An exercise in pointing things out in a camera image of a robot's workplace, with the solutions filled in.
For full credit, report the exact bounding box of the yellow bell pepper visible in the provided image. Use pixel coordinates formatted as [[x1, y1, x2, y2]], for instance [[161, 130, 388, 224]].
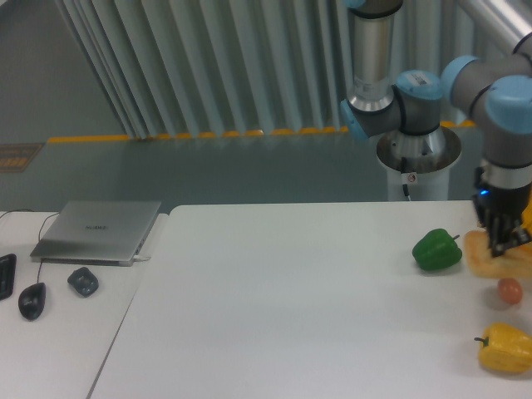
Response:
[[474, 323, 531, 374]]

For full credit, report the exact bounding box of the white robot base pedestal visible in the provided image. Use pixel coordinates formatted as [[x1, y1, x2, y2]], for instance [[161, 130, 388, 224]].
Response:
[[377, 127, 461, 201]]

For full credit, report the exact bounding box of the green bell pepper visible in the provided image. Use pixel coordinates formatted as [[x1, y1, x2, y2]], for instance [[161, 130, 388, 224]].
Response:
[[411, 229, 462, 272]]

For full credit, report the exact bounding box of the black computer mouse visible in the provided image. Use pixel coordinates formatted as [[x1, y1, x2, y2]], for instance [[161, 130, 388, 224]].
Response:
[[17, 283, 47, 321]]

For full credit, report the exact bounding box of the brown egg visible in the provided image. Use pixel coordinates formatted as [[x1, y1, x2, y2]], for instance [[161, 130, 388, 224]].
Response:
[[497, 278, 523, 305]]

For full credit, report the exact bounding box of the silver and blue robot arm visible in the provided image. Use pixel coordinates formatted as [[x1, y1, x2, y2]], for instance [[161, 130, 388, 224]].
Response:
[[340, 1, 531, 257]]

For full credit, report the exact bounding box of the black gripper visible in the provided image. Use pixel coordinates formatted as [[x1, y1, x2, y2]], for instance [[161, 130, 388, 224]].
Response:
[[472, 165, 531, 257]]

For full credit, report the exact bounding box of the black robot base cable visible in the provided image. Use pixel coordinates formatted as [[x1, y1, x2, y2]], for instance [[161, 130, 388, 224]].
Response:
[[399, 156, 413, 202]]

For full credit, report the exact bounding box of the black keyboard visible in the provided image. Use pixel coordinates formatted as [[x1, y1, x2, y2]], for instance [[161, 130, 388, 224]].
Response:
[[0, 254, 17, 300]]

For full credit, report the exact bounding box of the black mouse cable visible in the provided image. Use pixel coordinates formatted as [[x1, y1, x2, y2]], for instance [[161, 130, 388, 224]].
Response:
[[0, 209, 61, 285]]

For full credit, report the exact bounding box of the silver closed laptop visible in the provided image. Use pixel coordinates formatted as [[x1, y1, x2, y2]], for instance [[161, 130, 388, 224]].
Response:
[[30, 200, 160, 267]]

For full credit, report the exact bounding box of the small black plastic tray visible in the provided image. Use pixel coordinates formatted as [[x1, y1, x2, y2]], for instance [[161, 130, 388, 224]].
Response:
[[67, 267, 99, 298]]

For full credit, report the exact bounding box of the white pleated curtain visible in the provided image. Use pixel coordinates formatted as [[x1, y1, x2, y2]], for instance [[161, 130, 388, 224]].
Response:
[[53, 0, 516, 140]]

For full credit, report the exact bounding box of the triangular golden puff pastry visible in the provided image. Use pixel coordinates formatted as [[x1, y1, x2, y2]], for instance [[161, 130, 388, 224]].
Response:
[[464, 230, 531, 279]]

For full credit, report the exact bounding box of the yellow plastic basket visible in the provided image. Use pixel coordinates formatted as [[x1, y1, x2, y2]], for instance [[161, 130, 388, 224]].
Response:
[[521, 196, 532, 234]]

